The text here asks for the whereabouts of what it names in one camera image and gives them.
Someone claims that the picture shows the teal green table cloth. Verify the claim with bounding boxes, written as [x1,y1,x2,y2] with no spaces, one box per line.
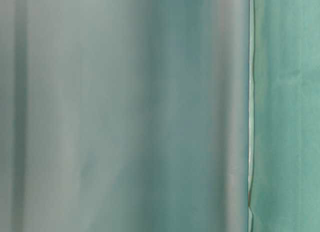
[0,0,320,231]

